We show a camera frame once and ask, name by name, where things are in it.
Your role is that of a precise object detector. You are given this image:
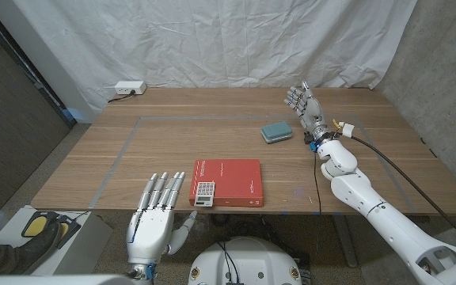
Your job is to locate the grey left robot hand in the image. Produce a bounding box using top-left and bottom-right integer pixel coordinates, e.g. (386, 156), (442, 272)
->
(125, 171), (199, 266)

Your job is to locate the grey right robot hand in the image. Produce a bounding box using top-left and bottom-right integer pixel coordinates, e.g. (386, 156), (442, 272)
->
(283, 81), (329, 136)

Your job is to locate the white calculator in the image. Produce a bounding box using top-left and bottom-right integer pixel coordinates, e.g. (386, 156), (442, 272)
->
(193, 180), (216, 208)

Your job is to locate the teal sponge block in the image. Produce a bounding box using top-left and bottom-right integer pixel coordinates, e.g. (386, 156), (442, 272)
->
(260, 120), (294, 145)

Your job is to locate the white floor plate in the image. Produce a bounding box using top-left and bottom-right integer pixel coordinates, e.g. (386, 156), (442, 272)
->
(0, 205), (114, 278)

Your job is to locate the yellow foot pedal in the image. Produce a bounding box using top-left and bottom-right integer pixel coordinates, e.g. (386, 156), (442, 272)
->
(55, 215), (82, 250)
(21, 211), (61, 238)

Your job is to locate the red book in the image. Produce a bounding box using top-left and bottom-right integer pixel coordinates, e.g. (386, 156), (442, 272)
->
(188, 158), (264, 208)

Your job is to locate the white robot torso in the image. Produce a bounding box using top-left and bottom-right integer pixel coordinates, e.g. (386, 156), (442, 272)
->
(187, 236), (303, 285)

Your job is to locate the white robot chest edge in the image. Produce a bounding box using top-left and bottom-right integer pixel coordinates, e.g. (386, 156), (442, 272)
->
(0, 275), (136, 285)

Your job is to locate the white backdrop cloth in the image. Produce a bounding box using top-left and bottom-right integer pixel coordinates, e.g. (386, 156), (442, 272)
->
(12, 0), (419, 124)

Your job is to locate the grey table leg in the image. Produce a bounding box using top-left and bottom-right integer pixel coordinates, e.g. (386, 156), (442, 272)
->
(332, 215), (359, 269)

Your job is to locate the dark shoe of person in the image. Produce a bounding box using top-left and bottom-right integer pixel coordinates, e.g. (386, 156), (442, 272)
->
(0, 221), (63, 276)

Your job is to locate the white power strip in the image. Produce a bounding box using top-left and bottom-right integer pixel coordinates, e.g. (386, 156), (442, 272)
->
(114, 80), (148, 96)

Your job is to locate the dark brown door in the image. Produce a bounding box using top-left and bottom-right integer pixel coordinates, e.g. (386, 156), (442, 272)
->
(0, 3), (77, 211)

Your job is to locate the thin black hanging cable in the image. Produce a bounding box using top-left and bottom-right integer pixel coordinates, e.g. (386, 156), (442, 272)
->
(313, 152), (323, 215)

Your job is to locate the black torso cable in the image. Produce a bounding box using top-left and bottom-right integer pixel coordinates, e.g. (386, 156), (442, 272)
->
(216, 241), (233, 284)

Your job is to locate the blue torso cable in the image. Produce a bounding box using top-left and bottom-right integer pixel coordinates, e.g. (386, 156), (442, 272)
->
(223, 247), (240, 284)

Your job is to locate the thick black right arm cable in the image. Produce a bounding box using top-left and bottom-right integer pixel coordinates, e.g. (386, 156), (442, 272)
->
(336, 120), (456, 253)

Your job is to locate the black power strip cord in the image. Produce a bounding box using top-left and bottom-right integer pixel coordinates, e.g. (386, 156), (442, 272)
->
(107, 89), (136, 104)

